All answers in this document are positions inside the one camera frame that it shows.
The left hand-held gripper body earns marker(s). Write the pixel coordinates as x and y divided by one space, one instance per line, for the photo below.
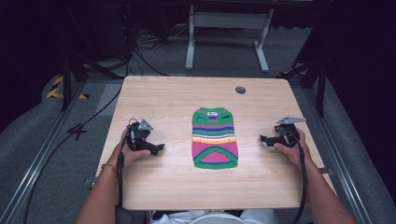
138 138

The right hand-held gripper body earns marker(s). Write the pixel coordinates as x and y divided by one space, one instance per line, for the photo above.
288 135

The person's left hand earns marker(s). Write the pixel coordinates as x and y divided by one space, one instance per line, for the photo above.
126 155

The person's right hand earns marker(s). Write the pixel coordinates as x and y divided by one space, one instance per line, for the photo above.
299 154

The striped knitted pet sweater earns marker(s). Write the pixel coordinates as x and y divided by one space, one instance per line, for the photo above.
214 140

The black tripod stand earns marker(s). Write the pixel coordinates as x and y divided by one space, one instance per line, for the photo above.
314 74
76 68

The person's white clothing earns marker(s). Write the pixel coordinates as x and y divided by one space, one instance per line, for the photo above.
214 217

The grey metal floor rail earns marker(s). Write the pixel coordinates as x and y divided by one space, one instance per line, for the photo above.
339 155
34 161

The white metal desk frame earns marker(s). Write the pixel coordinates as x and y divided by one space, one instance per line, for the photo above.
229 20

